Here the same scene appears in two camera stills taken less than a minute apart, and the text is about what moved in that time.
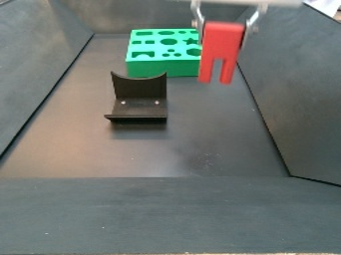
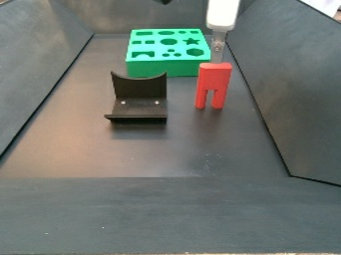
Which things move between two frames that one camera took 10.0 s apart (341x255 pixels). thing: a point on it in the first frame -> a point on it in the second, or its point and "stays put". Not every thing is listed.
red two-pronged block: x=221 y=41 -> x=213 y=79
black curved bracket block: x=140 y=100 stays put
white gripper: x=251 y=23 -> x=221 y=14
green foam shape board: x=164 y=51 stays put
